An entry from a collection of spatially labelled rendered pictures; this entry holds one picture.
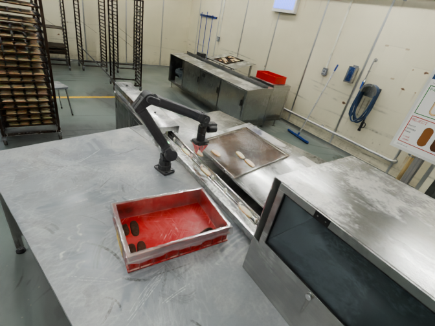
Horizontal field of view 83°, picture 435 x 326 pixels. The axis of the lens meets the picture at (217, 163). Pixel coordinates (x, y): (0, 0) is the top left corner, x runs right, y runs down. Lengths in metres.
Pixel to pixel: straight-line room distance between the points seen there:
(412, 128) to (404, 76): 3.10
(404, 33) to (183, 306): 4.63
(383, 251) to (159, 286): 0.76
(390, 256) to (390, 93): 4.20
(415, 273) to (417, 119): 1.10
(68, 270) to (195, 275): 0.48
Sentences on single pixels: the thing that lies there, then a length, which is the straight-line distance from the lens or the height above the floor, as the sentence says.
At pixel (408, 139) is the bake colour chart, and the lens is 1.76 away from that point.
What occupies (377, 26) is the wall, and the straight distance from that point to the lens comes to 5.09.
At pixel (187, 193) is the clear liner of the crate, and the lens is 1.34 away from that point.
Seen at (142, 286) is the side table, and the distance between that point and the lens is 1.08.
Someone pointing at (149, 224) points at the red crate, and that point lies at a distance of 1.27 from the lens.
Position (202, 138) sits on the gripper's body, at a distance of 1.62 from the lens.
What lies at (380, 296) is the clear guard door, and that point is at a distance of 0.82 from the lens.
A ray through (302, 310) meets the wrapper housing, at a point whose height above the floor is 0.94.
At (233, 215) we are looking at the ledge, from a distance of 1.34.
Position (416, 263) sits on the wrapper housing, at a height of 1.30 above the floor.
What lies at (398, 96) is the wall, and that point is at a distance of 4.82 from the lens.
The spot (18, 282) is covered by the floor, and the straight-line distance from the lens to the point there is 2.26.
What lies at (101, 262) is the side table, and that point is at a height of 0.82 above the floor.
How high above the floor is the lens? 1.73
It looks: 30 degrees down
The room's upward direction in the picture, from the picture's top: 12 degrees clockwise
